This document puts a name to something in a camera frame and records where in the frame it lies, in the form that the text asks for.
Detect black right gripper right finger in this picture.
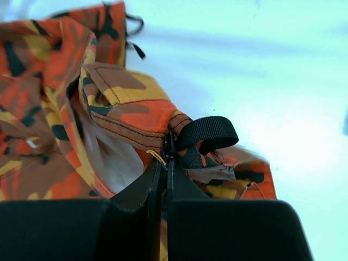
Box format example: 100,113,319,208
167,161,313,260

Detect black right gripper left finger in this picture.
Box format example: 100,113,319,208
1,161,161,260

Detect orange camouflage trousers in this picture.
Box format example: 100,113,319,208
1,2,276,260

